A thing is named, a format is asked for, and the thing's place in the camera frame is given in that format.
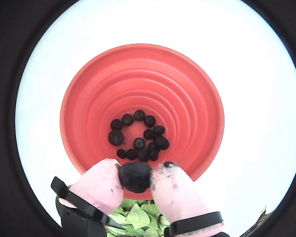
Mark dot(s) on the pile of green leaves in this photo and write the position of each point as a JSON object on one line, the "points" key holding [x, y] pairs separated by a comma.
{"points": [[138, 217]]}

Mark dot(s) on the pink-tipped black gripper finger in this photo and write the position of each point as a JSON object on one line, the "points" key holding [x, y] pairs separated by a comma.
{"points": [[96, 190], [177, 197]]}

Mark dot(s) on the red collapsible silicone cup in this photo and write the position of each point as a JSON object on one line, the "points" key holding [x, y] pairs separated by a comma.
{"points": [[84, 111]]}

